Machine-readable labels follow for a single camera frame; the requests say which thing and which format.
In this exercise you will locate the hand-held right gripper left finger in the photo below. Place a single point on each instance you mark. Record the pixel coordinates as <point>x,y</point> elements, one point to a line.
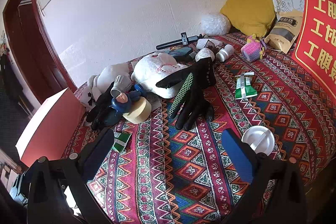
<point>101,150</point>

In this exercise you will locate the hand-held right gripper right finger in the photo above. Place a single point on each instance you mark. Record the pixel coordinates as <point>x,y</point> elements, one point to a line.
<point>236,157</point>

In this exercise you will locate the beige tape roll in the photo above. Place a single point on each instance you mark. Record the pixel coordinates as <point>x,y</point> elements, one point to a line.
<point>139,113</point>

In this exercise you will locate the red cardboard box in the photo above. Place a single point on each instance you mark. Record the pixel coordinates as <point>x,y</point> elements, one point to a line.
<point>52,129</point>

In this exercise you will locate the black glove green hexagon print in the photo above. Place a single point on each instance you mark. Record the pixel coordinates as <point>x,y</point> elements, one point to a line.
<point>194,98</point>

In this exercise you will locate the white plush dog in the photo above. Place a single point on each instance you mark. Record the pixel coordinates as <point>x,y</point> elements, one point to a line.
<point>149,69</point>

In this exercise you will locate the white yarn ball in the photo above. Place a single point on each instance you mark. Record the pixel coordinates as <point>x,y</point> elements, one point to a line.
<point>204,54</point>

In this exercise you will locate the pink doll yellow flowers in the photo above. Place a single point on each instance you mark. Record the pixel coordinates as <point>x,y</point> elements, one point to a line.
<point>252,49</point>

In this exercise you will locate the green white packet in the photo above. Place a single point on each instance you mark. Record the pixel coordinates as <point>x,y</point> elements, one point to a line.
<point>122,141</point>
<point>245,87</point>

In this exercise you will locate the white round lid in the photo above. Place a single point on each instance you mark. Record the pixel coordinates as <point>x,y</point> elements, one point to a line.
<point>252,136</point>

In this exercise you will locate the plain black glove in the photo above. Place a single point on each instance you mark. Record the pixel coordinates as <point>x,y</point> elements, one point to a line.
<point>101,111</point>

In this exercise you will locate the red patterned blanket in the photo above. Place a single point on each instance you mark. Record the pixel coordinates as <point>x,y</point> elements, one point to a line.
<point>189,161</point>

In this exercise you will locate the white pill bottle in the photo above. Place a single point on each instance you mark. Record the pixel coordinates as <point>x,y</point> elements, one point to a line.
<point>221,55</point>
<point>229,49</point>

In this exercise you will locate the dark brown pinecone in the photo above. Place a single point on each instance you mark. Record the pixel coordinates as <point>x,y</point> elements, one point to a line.
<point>216,50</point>

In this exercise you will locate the small grey cylinder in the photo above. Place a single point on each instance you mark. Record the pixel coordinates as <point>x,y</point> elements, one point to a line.
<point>190,55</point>

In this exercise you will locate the blue printed pouch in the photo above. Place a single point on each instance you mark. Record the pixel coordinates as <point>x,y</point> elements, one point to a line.
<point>181,52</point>

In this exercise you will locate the dark wooden door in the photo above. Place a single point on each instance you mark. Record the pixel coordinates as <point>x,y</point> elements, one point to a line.
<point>27,50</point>

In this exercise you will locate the black selfie stick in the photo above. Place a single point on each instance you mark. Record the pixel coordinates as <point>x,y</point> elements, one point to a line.
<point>170,44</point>

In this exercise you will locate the kraft paper pouch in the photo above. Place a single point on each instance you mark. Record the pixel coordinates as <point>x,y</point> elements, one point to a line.
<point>284,32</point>

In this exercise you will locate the white fluffy ball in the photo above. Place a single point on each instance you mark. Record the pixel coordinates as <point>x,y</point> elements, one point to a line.
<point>215,24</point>

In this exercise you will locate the yellow pillow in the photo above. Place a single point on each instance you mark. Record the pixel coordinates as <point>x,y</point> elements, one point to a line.
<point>249,8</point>

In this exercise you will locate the red banner yellow characters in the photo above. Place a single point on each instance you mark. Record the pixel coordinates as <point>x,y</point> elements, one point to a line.
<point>317,29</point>

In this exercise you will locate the dark red door frame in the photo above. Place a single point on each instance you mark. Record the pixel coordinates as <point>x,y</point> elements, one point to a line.
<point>47,43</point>

